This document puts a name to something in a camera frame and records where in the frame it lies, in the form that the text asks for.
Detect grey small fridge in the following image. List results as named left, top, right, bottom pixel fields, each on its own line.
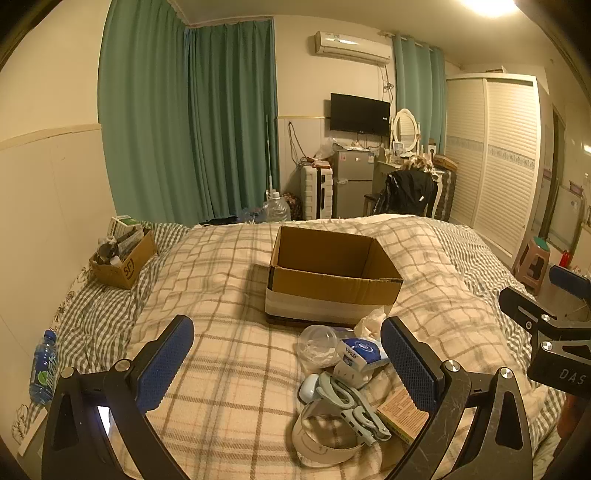
left=333, top=148, right=376, bottom=219

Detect white tape roll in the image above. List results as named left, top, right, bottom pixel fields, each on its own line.
left=291, top=401, right=368, bottom=467

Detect dressing table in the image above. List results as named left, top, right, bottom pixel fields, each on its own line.
left=375, top=154, right=459, bottom=221

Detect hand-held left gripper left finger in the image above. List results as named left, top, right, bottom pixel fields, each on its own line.
left=41, top=315, right=195, bottom=480

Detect crumpled white tissue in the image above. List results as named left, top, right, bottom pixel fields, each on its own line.
left=353, top=308, right=387, bottom=340

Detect beige plaid blanket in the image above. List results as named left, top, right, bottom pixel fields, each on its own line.
left=122, top=214, right=568, bottom=480

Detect white pole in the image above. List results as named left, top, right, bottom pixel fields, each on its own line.
left=265, top=115, right=274, bottom=195

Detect grey plastic clips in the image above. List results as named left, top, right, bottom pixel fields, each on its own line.
left=315, top=372, right=391, bottom=448

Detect light blue round case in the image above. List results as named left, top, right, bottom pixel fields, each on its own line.
left=298, top=374, right=322, bottom=403

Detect green white packet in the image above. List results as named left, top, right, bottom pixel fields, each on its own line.
left=109, top=215, right=144, bottom=238

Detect person's right forearm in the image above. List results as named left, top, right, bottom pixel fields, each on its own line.
left=556, top=392, right=591, bottom=446

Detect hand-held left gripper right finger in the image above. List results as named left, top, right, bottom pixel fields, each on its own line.
left=380, top=316, right=548, bottom=480

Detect blue plastic water bottle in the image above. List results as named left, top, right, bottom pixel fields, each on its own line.
left=28, top=329, right=59, bottom=405

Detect small brown paper box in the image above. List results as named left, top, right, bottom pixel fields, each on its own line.
left=376, top=387, right=430, bottom=446

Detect white suitcase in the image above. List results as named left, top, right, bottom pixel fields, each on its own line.
left=300, top=165, right=334, bottom=221

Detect black jacket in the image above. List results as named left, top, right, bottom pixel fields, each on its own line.
left=372, top=169, right=437, bottom=217

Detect blue white tissue packet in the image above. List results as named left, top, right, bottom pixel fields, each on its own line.
left=333, top=337, right=391, bottom=384

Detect green curtain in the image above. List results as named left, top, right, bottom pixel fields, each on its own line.
left=98, top=0, right=192, bottom=227
left=392, top=34, right=447, bottom=155
left=185, top=19, right=280, bottom=222

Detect small cardboard box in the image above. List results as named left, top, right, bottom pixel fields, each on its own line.
left=89, top=228, right=159, bottom=291

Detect clear plastic cup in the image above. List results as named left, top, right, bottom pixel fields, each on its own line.
left=297, top=324, right=356, bottom=370

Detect large clear water jug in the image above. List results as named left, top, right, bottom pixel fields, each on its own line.
left=262, top=191, right=292, bottom=223

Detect large open cardboard box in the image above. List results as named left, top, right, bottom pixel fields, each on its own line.
left=264, top=225, right=404, bottom=328

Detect grey checked bed sheet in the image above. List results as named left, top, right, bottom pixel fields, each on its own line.
left=10, top=220, right=532, bottom=446

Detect black wall television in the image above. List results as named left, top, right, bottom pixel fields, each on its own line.
left=329, top=93, right=392, bottom=138

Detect plastic stool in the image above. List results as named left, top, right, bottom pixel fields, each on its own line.
left=511, top=236, right=551, bottom=292

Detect white air conditioner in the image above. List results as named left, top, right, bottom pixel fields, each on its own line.
left=308, top=30, right=393, bottom=66

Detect white oval mirror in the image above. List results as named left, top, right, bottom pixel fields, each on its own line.
left=392, top=108, right=422, bottom=154

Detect white louvred wardrobe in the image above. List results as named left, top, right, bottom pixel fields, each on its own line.
left=444, top=72, right=546, bottom=269

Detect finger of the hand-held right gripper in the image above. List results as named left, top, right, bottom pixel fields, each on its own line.
left=498, top=287, right=560, bottom=334
left=549, top=265, right=591, bottom=302

